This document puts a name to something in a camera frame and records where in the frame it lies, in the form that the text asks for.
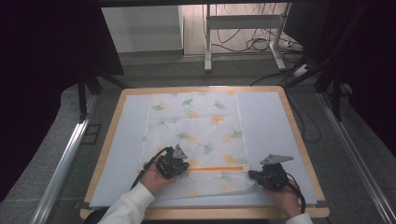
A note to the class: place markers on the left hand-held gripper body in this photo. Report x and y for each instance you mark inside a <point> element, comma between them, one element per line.
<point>169,165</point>

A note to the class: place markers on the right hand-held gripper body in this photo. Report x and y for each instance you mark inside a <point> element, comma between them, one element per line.
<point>274,175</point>

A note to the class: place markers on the white ginkgo print pillowcase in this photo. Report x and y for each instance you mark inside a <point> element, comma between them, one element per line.
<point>202,130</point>

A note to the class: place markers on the person's left hand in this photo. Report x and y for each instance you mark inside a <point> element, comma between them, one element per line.
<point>154,180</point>

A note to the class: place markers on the person's right hand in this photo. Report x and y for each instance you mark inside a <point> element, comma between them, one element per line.
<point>288,200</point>

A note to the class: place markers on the white table mat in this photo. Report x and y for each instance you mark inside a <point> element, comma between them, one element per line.
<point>267,124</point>

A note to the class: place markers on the wooden table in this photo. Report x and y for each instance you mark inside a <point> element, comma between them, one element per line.
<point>102,158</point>

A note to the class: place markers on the black metal stand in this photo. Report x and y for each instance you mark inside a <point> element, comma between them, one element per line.
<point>336,93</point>
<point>83,96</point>

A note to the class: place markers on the white power strip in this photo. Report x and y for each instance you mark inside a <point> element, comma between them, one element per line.
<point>302,70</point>

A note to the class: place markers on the white panel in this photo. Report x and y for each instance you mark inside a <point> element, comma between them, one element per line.
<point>141,28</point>

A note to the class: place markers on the dark curtain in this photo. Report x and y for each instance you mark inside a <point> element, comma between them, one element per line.
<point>37,77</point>
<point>373,68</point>

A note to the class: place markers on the aluminium floor rail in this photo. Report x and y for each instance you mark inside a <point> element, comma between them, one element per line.
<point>358,161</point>
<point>62,168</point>

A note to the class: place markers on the white metal desk frame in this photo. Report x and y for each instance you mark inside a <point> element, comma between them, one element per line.
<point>243,21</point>

